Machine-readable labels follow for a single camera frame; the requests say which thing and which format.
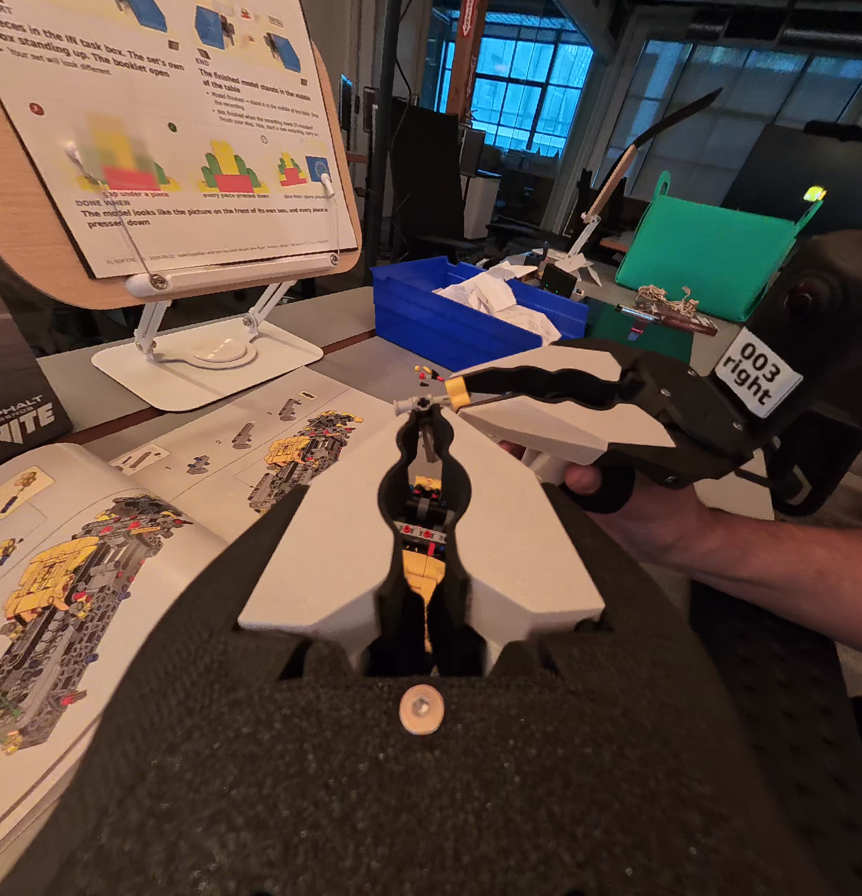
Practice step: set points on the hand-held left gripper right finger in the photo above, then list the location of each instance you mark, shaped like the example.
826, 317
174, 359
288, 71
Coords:
536, 553

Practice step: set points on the printed instruction sheet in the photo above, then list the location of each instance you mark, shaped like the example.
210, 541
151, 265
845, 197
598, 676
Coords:
158, 105

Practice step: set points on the pile of small coloured pins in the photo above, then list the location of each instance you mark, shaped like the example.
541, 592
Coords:
429, 374

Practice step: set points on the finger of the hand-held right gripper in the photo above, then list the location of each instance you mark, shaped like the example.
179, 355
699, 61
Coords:
571, 430
557, 357

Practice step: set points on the yellow connector piece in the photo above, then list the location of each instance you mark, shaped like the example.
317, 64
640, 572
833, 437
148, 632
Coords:
457, 392

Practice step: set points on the wooden post red sign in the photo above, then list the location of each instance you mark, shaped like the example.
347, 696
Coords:
467, 49

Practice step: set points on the toy car set box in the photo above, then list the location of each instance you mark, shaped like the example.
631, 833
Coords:
18, 420

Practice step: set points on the large black screen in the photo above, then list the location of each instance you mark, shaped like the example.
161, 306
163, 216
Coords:
802, 175

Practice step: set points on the grey desk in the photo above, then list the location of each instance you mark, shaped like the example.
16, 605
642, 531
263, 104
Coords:
347, 350

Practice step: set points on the person's right hand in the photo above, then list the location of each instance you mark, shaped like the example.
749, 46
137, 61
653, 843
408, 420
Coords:
655, 525

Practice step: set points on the green plastic bin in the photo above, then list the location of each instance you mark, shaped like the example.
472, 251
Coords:
704, 259

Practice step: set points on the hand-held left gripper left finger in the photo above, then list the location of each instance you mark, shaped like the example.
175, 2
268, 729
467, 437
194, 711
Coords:
319, 553

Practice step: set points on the small brown brick model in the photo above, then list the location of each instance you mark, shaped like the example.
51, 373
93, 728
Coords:
672, 308

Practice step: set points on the open instruction booklet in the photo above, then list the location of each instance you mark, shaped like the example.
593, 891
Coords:
123, 560

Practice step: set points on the blue plastic bin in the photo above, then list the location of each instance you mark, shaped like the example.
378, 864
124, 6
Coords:
417, 322

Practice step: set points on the yellow black brick car model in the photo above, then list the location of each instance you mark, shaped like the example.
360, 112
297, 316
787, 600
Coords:
422, 581

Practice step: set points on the crumpled white paper bags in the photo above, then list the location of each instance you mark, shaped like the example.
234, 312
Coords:
501, 301

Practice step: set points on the person's right forearm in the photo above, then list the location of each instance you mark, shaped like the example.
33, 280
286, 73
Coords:
788, 574

